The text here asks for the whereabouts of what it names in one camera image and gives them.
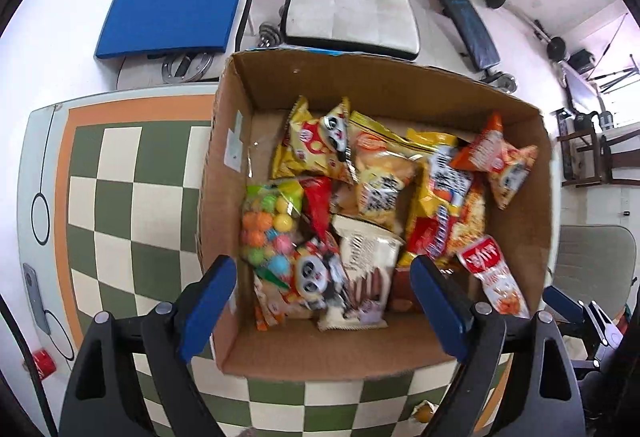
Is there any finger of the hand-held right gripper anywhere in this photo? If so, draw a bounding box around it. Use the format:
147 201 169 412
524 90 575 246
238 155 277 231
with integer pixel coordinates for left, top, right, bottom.
542 286 628 350

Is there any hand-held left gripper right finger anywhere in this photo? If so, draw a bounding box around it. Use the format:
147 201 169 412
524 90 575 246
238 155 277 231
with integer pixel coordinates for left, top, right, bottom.
410 254 586 437

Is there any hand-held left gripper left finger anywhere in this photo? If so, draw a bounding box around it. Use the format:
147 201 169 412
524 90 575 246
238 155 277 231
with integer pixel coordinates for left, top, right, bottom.
59 254 238 437

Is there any brown sausage packet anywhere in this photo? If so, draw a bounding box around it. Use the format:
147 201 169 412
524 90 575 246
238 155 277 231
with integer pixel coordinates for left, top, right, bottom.
387 267 426 313

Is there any red label tray snack packet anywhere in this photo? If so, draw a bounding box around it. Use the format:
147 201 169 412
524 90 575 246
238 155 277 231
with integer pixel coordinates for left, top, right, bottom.
456 234 531 320

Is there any white chocolate stick packet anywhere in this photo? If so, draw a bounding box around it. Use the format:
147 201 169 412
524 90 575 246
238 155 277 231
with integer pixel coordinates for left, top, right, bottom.
316 214 406 333

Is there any bag of colourful candy balls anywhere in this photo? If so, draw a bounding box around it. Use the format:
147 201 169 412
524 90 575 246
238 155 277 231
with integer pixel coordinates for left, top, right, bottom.
239 179 306 290

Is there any red white panda snack packet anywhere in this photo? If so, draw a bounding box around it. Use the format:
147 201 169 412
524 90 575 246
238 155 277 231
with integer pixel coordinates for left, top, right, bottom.
252 232 351 332

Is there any yellow red noodle snack packet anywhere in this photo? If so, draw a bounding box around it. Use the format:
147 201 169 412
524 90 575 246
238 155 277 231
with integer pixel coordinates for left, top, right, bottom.
400 128 488 268

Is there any yellow chips packet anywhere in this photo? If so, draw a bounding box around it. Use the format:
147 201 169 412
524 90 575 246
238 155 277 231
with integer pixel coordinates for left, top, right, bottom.
345 111 431 235

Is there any small red snack packet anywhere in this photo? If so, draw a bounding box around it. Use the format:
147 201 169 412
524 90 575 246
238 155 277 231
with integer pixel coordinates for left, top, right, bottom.
297 176 335 243

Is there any small orange panda snack packet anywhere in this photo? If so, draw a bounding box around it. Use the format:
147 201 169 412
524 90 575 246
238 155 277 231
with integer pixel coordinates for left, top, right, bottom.
450 112 539 211

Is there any yellow panda snack packet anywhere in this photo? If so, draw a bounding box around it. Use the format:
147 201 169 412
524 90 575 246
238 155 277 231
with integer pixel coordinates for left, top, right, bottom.
271 96 358 185

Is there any cardboard box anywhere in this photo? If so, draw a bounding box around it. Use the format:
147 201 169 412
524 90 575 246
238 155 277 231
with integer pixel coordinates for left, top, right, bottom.
197 48 561 375

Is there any grey fabric chair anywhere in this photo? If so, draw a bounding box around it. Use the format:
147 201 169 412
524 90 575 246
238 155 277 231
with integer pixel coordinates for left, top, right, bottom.
552 224 638 313

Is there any dark wooden chair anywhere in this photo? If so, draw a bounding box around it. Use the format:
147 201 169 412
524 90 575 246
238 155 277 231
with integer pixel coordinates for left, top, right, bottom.
555 112 640 188

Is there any blue smartphone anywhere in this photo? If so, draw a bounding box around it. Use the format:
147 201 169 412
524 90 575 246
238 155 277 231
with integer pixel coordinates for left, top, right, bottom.
22 263 52 335

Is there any red soda can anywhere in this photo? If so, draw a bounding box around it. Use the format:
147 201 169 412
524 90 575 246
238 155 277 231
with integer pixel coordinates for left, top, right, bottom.
31 349 58 380

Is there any white flat panel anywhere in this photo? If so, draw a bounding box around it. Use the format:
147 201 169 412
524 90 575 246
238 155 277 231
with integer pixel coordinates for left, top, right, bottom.
562 67 608 118

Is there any small dumbbell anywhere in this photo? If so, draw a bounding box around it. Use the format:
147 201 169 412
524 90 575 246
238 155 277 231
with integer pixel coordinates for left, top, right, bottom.
480 72 518 92

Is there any black metal stand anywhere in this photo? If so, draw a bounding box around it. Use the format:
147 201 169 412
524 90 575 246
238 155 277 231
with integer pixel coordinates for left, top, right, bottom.
587 54 640 92

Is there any black box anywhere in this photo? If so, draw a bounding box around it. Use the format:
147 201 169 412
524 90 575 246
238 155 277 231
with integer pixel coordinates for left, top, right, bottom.
570 49 596 74

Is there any chrome dumbbell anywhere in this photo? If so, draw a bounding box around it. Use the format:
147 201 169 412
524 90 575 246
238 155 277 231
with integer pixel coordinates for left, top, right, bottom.
256 19 286 50

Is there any blue seat cushion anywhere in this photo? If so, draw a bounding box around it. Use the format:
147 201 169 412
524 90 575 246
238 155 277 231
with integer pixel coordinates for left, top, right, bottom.
95 0 249 62

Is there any black weight bench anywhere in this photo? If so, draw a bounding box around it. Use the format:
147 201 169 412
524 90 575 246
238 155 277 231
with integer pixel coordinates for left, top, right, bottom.
412 0 502 70

